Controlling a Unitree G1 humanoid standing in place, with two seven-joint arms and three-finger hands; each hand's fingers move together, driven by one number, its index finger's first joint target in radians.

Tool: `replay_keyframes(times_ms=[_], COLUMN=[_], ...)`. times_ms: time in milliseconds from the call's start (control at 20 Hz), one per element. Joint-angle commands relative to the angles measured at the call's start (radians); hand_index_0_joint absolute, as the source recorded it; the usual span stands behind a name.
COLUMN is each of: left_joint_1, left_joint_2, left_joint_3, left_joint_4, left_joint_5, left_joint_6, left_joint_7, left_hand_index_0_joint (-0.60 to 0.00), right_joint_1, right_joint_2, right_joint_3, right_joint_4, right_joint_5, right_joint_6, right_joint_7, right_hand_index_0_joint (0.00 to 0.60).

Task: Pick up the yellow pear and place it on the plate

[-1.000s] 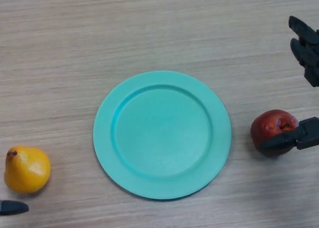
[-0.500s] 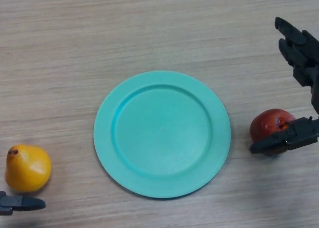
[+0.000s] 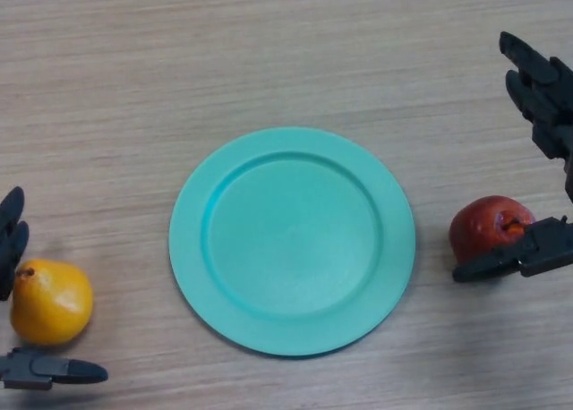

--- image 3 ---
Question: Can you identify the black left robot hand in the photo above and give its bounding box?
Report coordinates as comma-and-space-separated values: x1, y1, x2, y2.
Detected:
0, 185, 109, 391

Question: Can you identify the yellow pear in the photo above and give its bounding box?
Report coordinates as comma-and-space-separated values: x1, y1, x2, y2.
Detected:
9, 258, 94, 345

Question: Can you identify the green round plate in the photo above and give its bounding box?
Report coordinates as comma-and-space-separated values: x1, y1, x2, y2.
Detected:
168, 126, 416, 361

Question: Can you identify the red apple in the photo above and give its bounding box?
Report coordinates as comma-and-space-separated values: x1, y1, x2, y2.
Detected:
449, 195, 536, 266

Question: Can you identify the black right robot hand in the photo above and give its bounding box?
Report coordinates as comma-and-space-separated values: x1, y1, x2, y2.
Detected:
451, 30, 573, 284

